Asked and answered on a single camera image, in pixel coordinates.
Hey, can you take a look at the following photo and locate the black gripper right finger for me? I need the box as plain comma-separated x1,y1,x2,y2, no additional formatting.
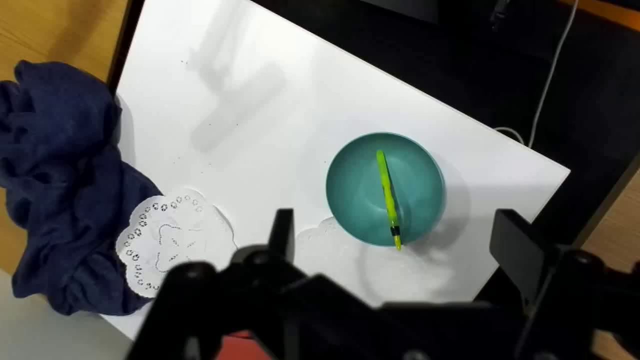
489,208,560,307

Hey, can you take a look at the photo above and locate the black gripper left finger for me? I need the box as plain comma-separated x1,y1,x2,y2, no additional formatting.
268,205,299,263

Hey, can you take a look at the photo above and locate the teal bowl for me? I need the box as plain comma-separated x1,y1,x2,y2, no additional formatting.
324,130,449,248

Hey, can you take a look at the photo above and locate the green pen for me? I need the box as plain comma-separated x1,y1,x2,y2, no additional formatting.
375,148,404,252

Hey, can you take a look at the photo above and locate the wooden table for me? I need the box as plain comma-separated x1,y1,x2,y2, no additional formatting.
577,172,640,276

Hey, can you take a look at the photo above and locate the white paper doily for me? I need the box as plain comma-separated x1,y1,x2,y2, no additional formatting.
114,188,237,299

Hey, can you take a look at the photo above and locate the red cloth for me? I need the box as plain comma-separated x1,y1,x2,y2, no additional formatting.
216,329,273,360

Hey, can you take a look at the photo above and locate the navy blue cloth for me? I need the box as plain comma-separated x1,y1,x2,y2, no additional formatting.
0,59,165,317

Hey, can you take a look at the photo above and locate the white cable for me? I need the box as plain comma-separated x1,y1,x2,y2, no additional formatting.
495,0,583,150

